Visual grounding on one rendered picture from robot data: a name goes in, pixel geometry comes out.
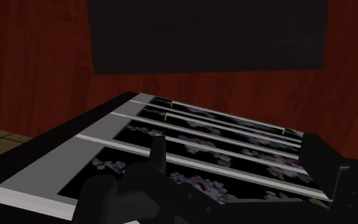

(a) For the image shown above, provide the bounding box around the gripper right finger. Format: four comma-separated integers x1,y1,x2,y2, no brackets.
298,133,358,224

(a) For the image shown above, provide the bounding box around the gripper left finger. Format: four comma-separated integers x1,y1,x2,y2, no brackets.
72,134,168,224

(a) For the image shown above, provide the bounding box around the floral chest of drawers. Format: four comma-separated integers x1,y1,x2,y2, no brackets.
0,91,335,224

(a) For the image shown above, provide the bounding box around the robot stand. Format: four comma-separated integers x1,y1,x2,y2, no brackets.
86,0,330,76

